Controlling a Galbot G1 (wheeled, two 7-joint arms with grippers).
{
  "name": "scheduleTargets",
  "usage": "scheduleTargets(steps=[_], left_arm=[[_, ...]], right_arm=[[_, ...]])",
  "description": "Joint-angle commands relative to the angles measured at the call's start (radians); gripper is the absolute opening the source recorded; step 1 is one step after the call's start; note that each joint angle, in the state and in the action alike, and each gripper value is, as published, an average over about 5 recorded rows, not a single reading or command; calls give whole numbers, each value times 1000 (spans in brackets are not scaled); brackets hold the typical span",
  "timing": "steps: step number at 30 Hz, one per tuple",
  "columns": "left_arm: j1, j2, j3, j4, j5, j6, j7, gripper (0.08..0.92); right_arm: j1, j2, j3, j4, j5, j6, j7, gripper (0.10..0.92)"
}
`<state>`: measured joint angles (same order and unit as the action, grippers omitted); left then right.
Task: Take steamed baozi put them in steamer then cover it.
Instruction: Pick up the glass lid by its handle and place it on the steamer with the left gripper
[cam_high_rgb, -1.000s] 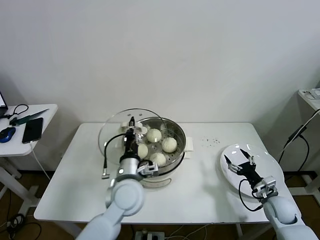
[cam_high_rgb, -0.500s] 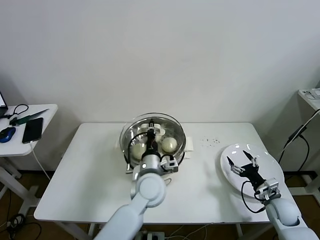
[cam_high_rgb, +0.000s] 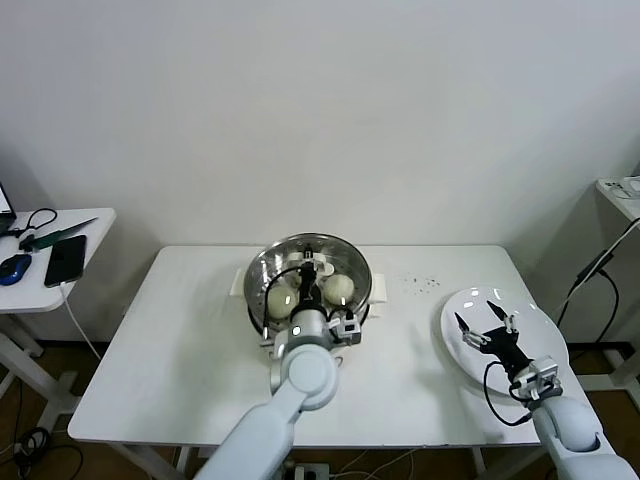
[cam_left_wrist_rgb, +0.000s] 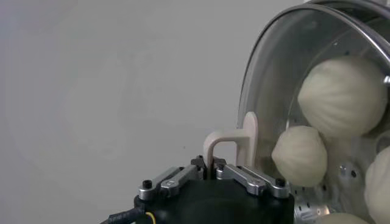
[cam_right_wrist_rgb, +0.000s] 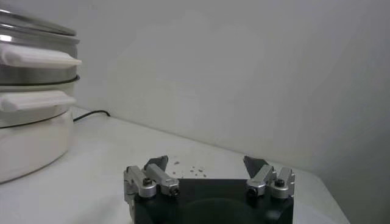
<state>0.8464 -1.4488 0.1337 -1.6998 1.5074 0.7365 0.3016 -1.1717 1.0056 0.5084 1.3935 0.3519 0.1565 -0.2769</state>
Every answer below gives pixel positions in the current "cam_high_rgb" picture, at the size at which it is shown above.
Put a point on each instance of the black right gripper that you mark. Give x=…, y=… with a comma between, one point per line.
x=502, y=347

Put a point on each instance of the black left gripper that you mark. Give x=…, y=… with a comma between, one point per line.
x=310, y=287

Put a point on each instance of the white steamed baozi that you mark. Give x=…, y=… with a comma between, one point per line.
x=280, y=304
x=341, y=289

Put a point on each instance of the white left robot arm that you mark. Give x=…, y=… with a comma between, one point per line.
x=305, y=375

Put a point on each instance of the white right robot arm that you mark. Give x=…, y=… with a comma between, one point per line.
x=570, y=430

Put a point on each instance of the stainless steel steamer basket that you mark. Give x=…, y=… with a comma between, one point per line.
x=260, y=280

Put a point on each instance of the white round plate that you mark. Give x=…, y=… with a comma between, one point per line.
x=540, y=330

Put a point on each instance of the cream electric cooking pot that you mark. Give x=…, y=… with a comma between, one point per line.
x=376, y=310

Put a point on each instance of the white shelf table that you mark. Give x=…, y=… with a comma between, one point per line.
x=617, y=207

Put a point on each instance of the white work table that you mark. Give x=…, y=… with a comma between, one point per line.
x=175, y=375

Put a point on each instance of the white power strip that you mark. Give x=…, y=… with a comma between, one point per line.
x=614, y=187

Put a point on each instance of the grey floor power strip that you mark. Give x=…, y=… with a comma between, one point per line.
x=310, y=471

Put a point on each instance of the black smartphone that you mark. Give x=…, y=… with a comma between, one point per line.
x=66, y=260

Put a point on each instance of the dark green flat blade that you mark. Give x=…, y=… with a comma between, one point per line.
x=60, y=234

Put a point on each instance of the white side table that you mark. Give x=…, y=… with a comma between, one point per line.
x=30, y=297

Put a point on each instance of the blue computer mouse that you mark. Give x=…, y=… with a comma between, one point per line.
x=15, y=269

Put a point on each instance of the open laptop screen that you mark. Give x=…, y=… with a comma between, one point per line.
x=6, y=215

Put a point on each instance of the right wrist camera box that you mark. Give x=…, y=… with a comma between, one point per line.
x=540, y=377

